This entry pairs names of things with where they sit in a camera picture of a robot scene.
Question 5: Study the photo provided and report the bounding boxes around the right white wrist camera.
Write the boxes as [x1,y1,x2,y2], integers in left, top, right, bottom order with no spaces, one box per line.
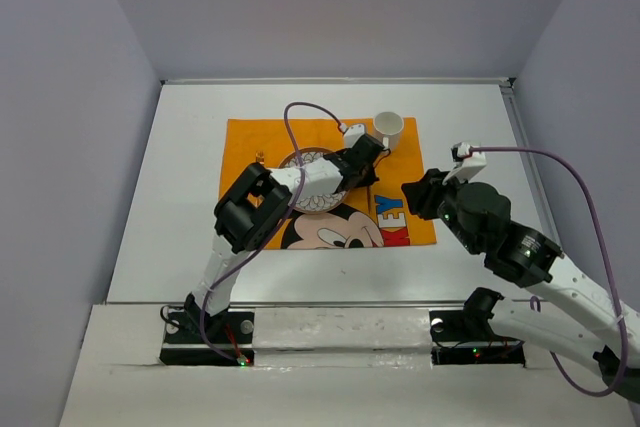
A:
[442,142,487,185]

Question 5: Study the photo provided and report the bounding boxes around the floral patterned plate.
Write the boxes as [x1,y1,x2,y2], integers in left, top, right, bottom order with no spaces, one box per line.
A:
[271,147,347,214]

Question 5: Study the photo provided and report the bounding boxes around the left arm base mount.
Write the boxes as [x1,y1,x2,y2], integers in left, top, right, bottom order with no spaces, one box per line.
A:
[157,309,256,367]

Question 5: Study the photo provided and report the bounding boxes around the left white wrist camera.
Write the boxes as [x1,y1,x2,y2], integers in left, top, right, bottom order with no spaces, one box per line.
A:
[339,123,367,148]

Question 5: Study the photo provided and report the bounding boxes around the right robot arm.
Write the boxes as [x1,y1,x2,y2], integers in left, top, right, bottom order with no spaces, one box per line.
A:
[401,169,639,402]

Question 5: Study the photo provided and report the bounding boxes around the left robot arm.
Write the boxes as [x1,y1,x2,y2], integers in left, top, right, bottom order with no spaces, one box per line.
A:
[184,133,384,342]

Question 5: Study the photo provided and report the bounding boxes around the white ceramic mug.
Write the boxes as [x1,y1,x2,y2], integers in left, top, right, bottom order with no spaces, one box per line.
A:
[373,111,404,152]

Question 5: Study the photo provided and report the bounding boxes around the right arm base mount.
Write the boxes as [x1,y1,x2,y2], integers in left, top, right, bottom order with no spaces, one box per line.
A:
[429,310,526,366]

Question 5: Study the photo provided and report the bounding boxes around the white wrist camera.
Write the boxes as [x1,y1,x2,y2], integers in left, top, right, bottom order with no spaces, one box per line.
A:
[339,123,367,148]
[442,142,487,185]

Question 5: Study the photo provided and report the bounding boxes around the copper fork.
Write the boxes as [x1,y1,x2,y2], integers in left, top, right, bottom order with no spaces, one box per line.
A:
[255,150,265,207]

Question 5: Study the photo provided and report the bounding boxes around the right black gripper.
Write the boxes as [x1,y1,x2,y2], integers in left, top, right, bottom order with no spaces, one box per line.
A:
[402,166,481,255]

